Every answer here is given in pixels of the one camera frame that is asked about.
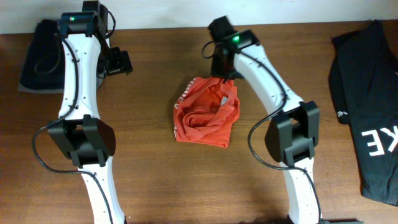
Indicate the folded navy blue garment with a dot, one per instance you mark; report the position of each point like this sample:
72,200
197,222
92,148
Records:
45,55

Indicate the black printed t-shirt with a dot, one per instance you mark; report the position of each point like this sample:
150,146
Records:
363,87

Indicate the folded grey garment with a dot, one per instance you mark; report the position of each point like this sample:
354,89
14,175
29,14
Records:
42,84

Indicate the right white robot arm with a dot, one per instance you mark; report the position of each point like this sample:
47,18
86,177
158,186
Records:
292,133

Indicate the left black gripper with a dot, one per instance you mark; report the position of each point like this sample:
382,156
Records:
121,62

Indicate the red polo shirt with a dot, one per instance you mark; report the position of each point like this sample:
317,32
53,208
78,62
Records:
206,111

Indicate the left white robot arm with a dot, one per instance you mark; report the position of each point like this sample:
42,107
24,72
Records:
79,132

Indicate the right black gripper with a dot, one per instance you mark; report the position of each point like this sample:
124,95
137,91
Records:
216,70

